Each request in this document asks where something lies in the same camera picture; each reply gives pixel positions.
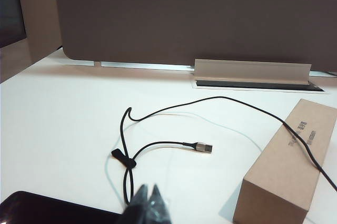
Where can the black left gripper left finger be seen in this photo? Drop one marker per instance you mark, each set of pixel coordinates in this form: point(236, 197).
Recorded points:
point(138, 208)

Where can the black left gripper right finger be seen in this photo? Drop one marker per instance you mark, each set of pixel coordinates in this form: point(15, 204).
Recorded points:
point(159, 208)

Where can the long brown cardboard box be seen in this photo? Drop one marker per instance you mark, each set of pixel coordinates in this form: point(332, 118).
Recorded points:
point(284, 171)

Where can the black smartphone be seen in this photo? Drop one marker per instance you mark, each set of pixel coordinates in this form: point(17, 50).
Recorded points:
point(52, 208)

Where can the grey felt desk divider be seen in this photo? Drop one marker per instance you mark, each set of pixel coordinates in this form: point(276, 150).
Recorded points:
point(184, 16)

